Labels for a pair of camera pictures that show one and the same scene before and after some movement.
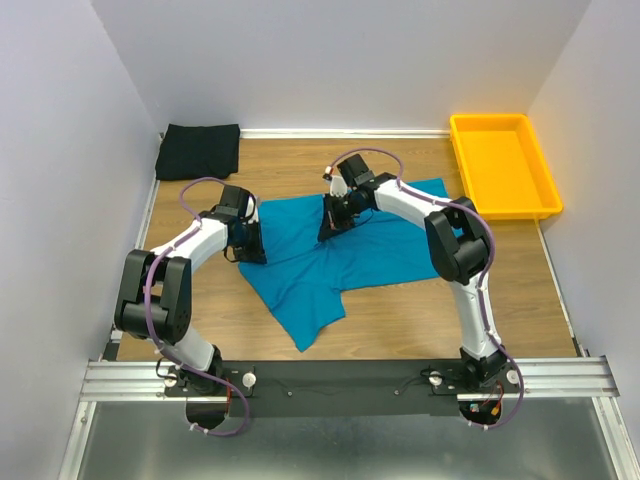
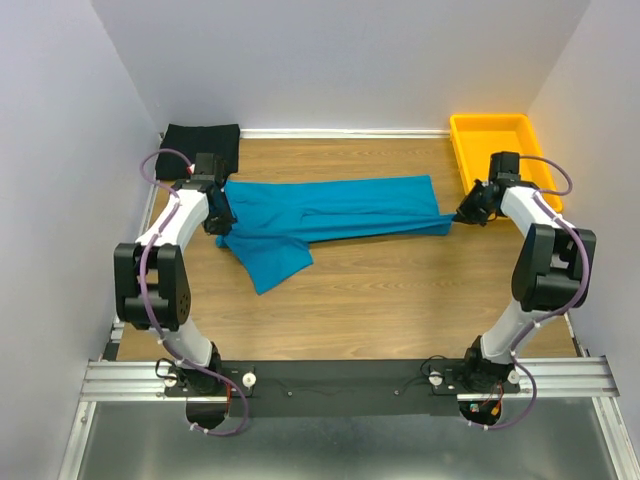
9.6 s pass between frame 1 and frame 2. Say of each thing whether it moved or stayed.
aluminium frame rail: stayed
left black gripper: moved
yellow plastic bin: stayed
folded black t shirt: stayed
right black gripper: moved
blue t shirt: moved
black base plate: stayed
